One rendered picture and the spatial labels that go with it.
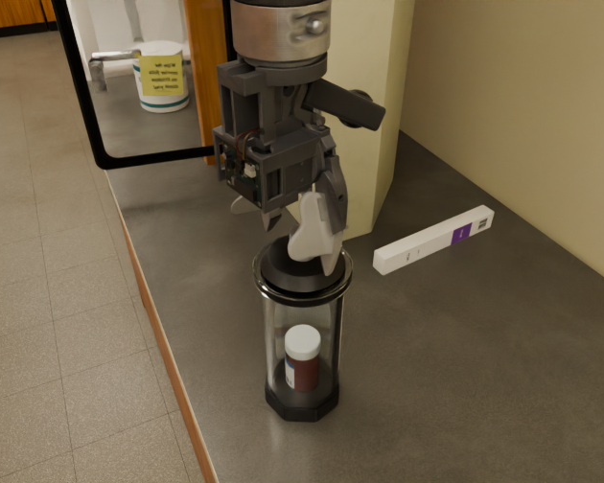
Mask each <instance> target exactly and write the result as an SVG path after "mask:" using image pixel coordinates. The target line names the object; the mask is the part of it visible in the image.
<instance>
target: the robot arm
mask: <svg viewBox="0 0 604 483"><path fill-rule="evenodd" d="M230 7H231V20H232V33H233V46H234V48H235V50H236V51H237V52H238V59H237V60H233V61H230V62H226V63H223V64H220V65H217V75H218V85H219V94H220V104H221V123H222V126H217V127H215V128H212V132H213V141H214V150H215V158H216V167H217V176H218V181H219V182H221V181H223V180H225V179H226V185H227V186H229V187H230V188H231V189H233V190H234V191H236V192H237V193H238V194H240V195H241V196H240V197H238V198H237V199H236V200H235V201H234V202H233V203H232V206H231V212H232V213H233V214H235V215H237V214H241V213H247V212H252V211H257V210H261V213H262V219H263V223H264V226H265V229H266V231H267V232H268V231H270V230H271V229H272V228H273V227H274V225H275V224H276V223H277V221H278V220H279V219H280V217H282V212H281V209H282V208H284V207H286V206H288V205H290V204H292V203H294V202H296V201H298V194H300V193H302V192H304V191H306V190H308V189H310V188H311V185H312V184H314V186H315V192H306V193H305V194H303V195H302V196H301V198H300V200H299V205H298V208H299V214H300V219H301V222H300V226H299V228H298V229H297V231H296V232H295V233H294V235H293V236H292V237H291V239H290V241H289V243H288V252H289V255H290V257H291V258H292V259H293V260H296V261H300V260H304V259H309V258H312V257H317V256H320V260H321V263H322V267H323V272H324V275H325V276H328V275H330V274H331V273H332V272H333V270H334V268H335V266H336V263H337V258H338V255H339V252H340V248H341V245H342V240H343V230H344V229H345V227H346V220H347V209H348V193H347V187H346V182H345V179H344V175H343V173H342V170H341V167H340V163H339V156H338V155H336V146H337V145H336V143H335V141H334V139H333V136H332V135H331V133H330V132H331V129H330V128H329V127H327V126H324V125H325V121H326V120H325V117H323V116H321V115H319V114H317V113H315V112H313V111H311V110H310V109H308V108H306V107H304V106H302V105H301V104H305V105H308V106H311V107H313V108H316V109H318V110H321V111H323V112H326V113H328V114H331V115H334V116H336V117H338V118H339V120H340V121H341V122H342V123H343V124H344V125H345V126H346V127H350V128H361V127H365V128H367V129H370V130H373V131H376V130H378V129H379V127H380V125H381V122H382V120H383V117H384V115H385V112H386V110H385V108H384V107H383V106H381V105H378V104H376V103H373V100H372V98H371V97H370V96H369V95H368V94H367V93H366V92H364V91H362V90H359V89H353V90H349V91H348V90H346V89H344V88H342V87H340V86H338V85H336V84H333V83H331V82H329V81H327V80H324V79H322V77H323V76H324V75H325V74H326V72H327V60H328V53H327V51H328V50H329V47H330V39H331V11H332V0H230ZM220 143H222V146H223V153H222V156H223V158H224V166H225V167H223V168H222V167H221V155H220V145H219V144H220Z"/></svg>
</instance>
